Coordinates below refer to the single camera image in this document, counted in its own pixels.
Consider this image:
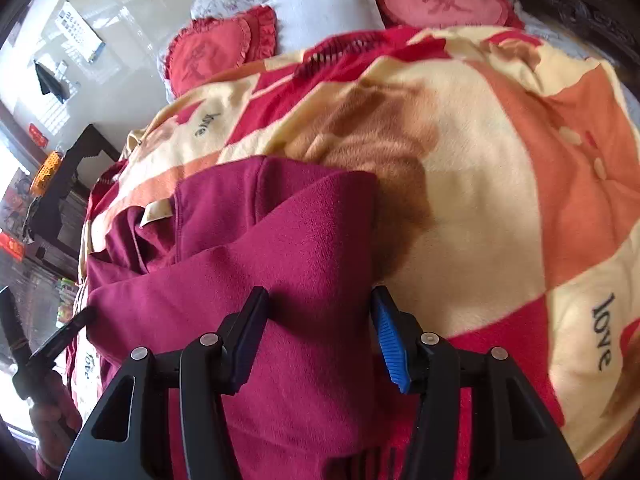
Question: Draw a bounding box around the person's left hand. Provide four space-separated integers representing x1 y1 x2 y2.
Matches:
27 380 83 478

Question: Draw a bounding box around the white pillow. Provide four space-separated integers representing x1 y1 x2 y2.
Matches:
265 0 387 55

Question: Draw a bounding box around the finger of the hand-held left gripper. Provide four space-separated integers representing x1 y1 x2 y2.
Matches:
0 286 56 406
27 306 98 368

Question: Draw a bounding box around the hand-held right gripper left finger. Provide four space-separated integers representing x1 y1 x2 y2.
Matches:
58 286 270 480

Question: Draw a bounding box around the dark cloth on wall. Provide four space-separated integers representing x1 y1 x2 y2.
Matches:
33 59 68 106

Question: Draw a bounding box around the printed fleece blanket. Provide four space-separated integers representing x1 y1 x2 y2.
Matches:
65 27 640 480

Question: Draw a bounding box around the dark carved wooden headboard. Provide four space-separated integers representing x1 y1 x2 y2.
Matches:
502 0 640 73

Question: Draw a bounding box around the wall calendar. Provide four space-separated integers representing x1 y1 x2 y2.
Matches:
56 1 107 65

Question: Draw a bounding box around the dark wooden side table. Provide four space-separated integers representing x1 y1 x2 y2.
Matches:
20 124 122 281

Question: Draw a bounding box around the orange perforated object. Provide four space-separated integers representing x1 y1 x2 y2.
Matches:
29 150 63 196

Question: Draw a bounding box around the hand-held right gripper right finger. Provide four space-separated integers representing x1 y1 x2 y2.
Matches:
370 285 584 480

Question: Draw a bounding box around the maroon fleece garment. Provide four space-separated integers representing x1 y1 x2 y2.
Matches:
80 156 396 480

